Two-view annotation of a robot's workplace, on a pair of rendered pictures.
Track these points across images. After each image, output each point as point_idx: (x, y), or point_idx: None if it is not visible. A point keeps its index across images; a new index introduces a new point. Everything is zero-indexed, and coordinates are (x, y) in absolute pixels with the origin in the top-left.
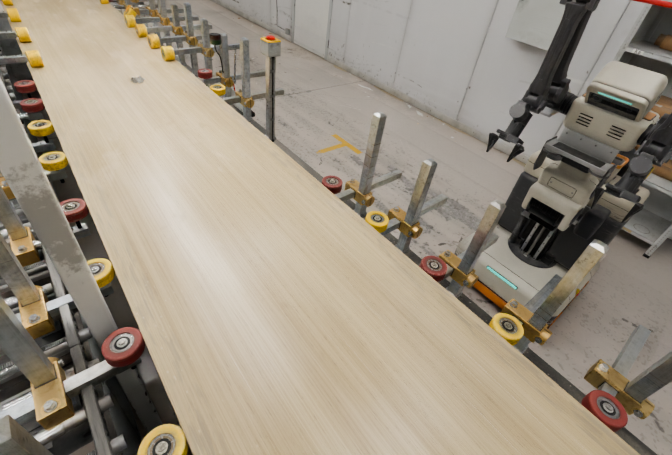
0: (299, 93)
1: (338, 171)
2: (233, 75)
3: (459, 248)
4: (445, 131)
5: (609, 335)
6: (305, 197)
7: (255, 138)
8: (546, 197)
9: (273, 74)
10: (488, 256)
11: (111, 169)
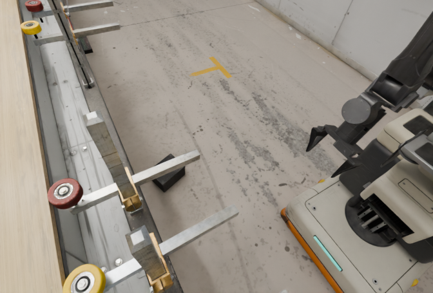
0: (192, 13)
1: (203, 96)
2: (70, 7)
3: (290, 207)
4: (318, 56)
5: None
6: (3, 225)
7: (16, 103)
8: (392, 202)
9: (59, 15)
10: (317, 224)
11: None
